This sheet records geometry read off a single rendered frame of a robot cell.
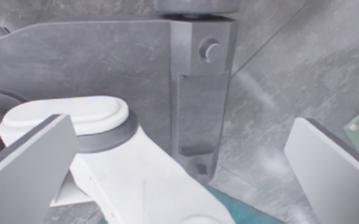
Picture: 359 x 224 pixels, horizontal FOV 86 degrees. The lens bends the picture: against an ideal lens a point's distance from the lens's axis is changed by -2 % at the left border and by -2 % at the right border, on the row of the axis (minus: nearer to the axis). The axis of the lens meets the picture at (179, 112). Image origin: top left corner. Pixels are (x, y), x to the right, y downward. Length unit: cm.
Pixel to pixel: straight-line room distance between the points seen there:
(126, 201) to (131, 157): 8
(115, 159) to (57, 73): 25
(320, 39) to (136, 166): 76
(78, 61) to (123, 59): 9
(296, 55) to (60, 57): 73
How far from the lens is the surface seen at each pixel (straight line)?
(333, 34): 92
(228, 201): 122
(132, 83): 48
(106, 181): 31
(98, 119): 35
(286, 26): 78
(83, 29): 46
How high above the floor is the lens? 61
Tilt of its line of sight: 57 degrees down
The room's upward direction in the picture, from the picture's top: 160 degrees clockwise
